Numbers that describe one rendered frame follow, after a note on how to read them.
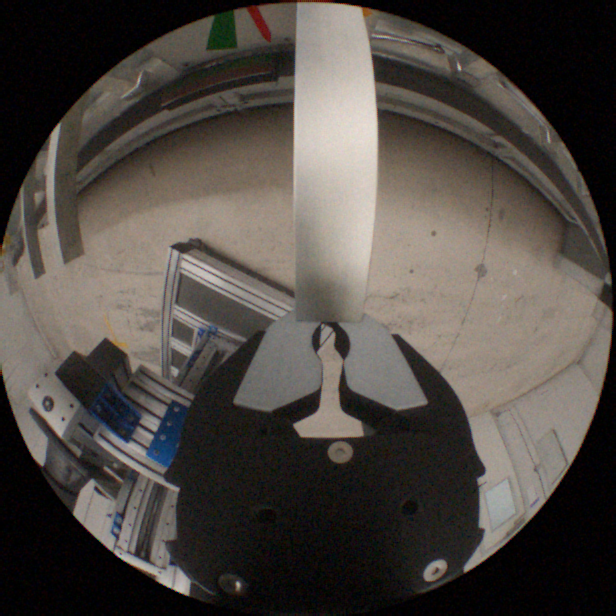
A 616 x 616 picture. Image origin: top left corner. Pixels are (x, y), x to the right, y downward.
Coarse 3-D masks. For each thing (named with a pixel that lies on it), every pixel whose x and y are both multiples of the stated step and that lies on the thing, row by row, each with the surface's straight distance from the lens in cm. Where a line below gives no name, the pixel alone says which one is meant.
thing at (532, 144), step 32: (384, 32) 40; (160, 64) 45; (288, 64) 36; (384, 64) 36; (416, 64) 36; (448, 64) 41; (128, 96) 44; (160, 96) 42; (448, 96) 42; (480, 96) 42; (96, 128) 53; (128, 128) 53; (512, 128) 49; (544, 128) 57; (544, 160) 61; (576, 192) 77
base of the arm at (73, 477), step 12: (48, 444) 66; (48, 456) 66; (60, 456) 62; (48, 468) 66; (60, 468) 63; (72, 468) 62; (60, 480) 65; (72, 480) 64; (84, 480) 65; (72, 492) 66
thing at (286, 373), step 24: (288, 312) 10; (264, 336) 8; (288, 336) 8; (312, 336) 8; (264, 360) 7; (288, 360) 7; (312, 360) 7; (264, 384) 7; (288, 384) 7; (312, 384) 7; (264, 408) 6; (288, 408) 6; (312, 408) 7
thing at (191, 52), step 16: (240, 16) 31; (272, 16) 31; (288, 16) 31; (368, 16) 31; (176, 32) 32; (192, 32) 32; (208, 32) 32; (240, 32) 33; (256, 32) 33; (272, 32) 33; (288, 32) 33; (368, 32) 32; (144, 48) 34; (160, 48) 35; (176, 48) 35; (192, 48) 35; (240, 48) 35; (176, 64) 38; (192, 64) 38
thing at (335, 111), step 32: (320, 32) 11; (352, 32) 12; (320, 64) 10; (352, 64) 10; (320, 96) 8; (352, 96) 9; (320, 128) 8; (352, 128) 8; (320, 160) 7; (352, 160) 8; (320, 192) 7; (352, 192) 7; (320, 224) 7; (352, 224) 7; (320, 256) 8; (352, 256) 8; (320, 288) 8; (352, 288) 8; (320, 320) 9; (352, 320) 9
